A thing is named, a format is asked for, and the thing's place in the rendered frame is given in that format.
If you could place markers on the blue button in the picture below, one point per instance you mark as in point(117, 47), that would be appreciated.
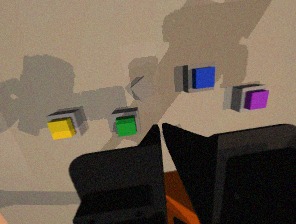
point(199, 77)

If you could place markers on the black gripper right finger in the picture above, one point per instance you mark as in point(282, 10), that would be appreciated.
point(201, 161)

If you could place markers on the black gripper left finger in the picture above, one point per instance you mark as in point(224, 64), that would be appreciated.
point(121, 168)

